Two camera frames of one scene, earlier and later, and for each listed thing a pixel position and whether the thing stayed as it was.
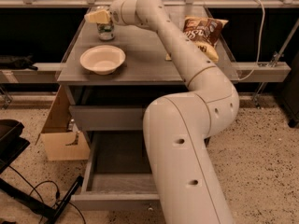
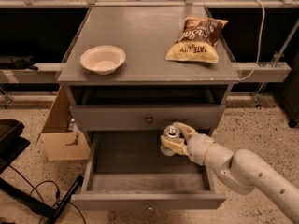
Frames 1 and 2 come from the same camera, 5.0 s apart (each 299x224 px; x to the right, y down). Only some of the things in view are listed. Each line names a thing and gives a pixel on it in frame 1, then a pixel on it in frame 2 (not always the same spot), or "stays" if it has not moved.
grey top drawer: (107, 118) stays
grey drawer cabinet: (112, 72) stays
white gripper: (116, 13) → (197, 147)
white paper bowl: (103, 59) stays
